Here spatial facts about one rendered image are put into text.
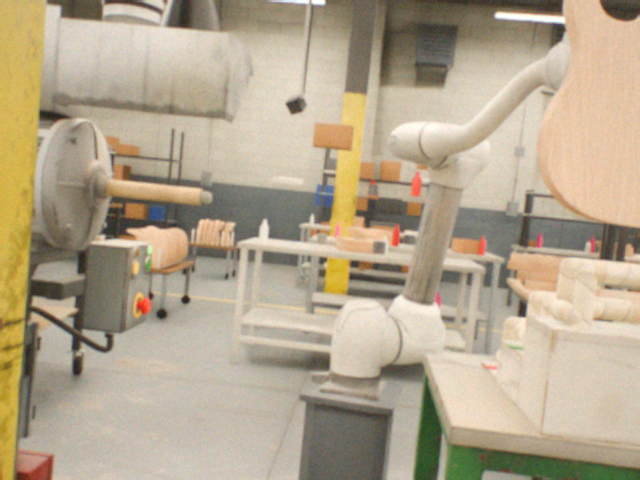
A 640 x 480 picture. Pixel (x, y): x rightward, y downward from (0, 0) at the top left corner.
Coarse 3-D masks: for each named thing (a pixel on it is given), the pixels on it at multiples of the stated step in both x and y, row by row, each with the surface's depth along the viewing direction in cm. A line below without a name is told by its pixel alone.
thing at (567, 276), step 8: (560, 272) 115; (568, 272) 114; (576, 272) 114; (560, 280) 115; (568, 280) 114; (560, 288) 115; (568, 288) 114; (560, 296) 115; (568, 296) 114; (560, 320) 115
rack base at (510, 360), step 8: (504, 344) 133; (512, 344) 132; (520, 344) 133; (504, 352) 133; (512, 352) 127; (520, 352) 125; (504, 360) 132; (512, 360) 127; (520, 360) 122; (504, 368) 132; (512, 368) 126; (520, 368) 121; (504, 376) 131; (512, 376) 126; (504, 384) 131; (512, 384) 125; (504, 392) 130; (512, 392) 125; (512, 400) 124
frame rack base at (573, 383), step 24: (528, 336) 118; (552, 336) 106; (576, 336) 105; (600, 336) 105; (624, 336) 105; (528, 360) 117; (552, 360) 106; (576, 360) 106; (600, 360) 106; (624, 360) 106; (528, 384) 115; (552, 384) 106; (576, 384) 106; (600, 384) 106; (624, 384) 106; (528, 408) 114; (552, 408) 106; (576, 408) 106; (600, 408) 106; (624, 408) 106; (552, 432) 107; (576, 432) 107; (600, 432) 106; (624, 432) 106
